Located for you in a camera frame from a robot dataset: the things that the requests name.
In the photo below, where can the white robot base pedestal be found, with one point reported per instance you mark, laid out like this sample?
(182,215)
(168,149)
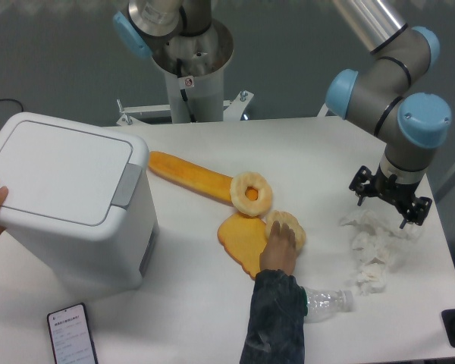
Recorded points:
(193,66)

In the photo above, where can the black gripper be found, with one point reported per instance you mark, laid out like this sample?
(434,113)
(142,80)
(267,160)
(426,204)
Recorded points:
(396,187)

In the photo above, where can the white push-button trash can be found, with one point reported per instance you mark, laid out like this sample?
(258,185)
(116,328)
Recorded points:
(78,198)

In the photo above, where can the clear plastic bottle green label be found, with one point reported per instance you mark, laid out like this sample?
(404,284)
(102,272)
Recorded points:
(324,304)

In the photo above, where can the person right hand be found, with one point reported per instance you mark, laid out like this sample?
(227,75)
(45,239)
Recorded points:
(280,252)

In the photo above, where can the orange toast slice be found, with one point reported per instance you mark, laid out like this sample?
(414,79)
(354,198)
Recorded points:
(244,239)

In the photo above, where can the black smartphone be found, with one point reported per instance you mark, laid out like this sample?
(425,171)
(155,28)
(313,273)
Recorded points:
(70,336)

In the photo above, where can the dark sleeved forearm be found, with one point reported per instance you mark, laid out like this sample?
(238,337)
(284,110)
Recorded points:
(276,317)

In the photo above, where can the crumpled white tissue upper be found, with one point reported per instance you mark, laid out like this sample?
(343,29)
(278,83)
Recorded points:
(379,241)

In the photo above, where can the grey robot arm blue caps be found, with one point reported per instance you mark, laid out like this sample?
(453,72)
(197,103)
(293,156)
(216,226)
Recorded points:
(412,126)

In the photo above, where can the pale ring donut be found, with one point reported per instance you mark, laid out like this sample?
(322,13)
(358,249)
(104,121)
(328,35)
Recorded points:
(242,202)

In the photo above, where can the pale round bun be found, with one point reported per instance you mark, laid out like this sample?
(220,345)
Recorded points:
(291,221)

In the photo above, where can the long orange bread loaf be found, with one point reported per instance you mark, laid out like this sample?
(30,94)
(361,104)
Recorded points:
(191,176)

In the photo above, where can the crumpled white tissue lower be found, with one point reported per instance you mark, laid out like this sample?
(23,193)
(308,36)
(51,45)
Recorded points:
(371,278)

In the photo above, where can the crumpled white tissue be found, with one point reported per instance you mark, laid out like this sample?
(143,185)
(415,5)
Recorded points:
(371,278)
(379,241)

